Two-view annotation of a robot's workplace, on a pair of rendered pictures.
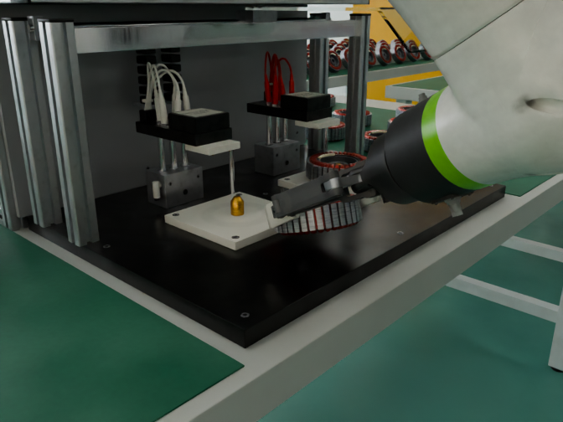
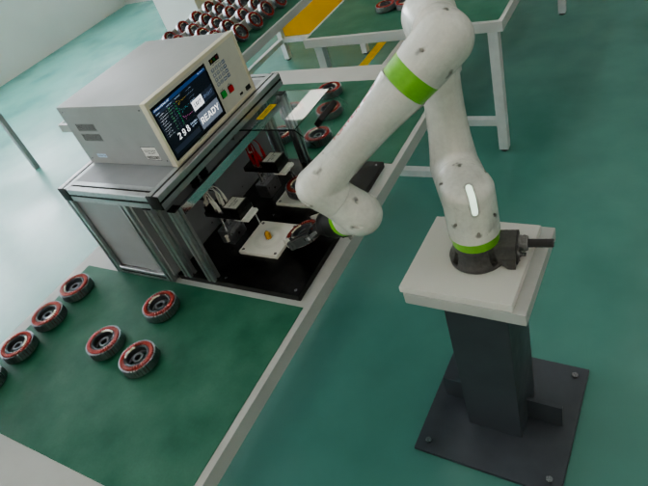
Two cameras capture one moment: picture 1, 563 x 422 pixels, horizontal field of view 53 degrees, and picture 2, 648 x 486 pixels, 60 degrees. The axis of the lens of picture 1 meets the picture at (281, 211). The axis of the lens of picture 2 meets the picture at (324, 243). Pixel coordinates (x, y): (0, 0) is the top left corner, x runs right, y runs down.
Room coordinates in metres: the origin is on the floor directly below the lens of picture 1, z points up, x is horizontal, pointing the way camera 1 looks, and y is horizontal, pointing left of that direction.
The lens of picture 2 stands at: (-0.68, -0.05, 1.83)
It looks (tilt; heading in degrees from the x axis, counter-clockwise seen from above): 39 degrees down; 358
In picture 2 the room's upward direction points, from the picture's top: 21 degrees counter-clockwise
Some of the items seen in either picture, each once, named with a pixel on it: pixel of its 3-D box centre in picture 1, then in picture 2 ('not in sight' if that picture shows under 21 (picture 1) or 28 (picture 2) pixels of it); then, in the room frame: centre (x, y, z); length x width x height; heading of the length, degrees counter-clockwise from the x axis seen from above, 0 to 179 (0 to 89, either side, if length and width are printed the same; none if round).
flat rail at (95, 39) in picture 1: (245, 33); (235, 151); (0.93, 0.06, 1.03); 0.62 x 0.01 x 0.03; 138
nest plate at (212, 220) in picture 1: (237, 217); (269, 238); (0.77, 0.06, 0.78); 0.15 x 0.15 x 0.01; 48
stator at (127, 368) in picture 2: not in sight; (139, 359); (0.49, 0.52, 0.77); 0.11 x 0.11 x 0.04
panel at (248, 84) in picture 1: (187, 92); (212, 176); (1.03, 0.17, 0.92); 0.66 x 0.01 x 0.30; 138
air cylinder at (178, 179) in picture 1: (175, 183); (232, 229); (0.87, 0.17, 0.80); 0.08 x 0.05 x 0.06; 138
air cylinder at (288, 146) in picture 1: (277, 156); (268, 184); (1.05, 0.01, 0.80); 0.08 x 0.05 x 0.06; 138
